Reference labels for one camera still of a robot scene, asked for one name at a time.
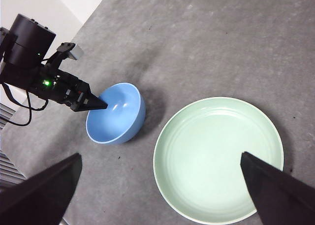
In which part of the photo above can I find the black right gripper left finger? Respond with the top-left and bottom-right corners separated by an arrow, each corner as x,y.
0,153 -> 82,225

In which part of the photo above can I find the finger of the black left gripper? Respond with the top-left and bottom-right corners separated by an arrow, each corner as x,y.
85,91 -> 109,111

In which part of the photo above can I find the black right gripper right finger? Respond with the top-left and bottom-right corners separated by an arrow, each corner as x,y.
240,151 -> 315,225

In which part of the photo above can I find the blue ribbed bowl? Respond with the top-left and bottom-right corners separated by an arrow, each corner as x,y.
85,82 -> 146,145

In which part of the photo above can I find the green round plate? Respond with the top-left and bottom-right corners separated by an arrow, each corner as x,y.
153,96 -> 285,223

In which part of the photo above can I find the grey slatted panel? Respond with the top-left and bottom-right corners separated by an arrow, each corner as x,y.
0,103 -> 27,186

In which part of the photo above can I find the black cable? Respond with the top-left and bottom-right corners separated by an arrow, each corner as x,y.
1,83 -> 49,127

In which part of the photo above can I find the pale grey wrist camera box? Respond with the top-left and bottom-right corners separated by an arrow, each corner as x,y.
69,44 -> 84,62

